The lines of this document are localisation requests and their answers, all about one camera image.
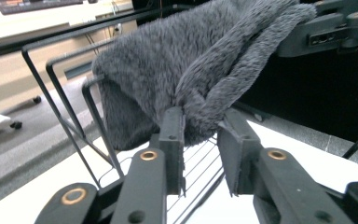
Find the black curtain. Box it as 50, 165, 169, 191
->
238, 46, 358, 151

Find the black metal frame bar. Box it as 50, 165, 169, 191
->
0, 3, 200, 62

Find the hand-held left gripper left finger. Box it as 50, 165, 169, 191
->
110, 106, 186, 224

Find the dark grey plush pouch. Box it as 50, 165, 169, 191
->
91, 0, 318, 152

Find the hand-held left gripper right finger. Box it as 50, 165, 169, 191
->
216, 107, 355, 224

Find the black wire rack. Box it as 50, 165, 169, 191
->
21, 29, 227, 224

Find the light wooden desk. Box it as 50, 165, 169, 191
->
0, 0, 138, 119

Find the white table board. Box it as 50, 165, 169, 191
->
0, 119, 358, 224

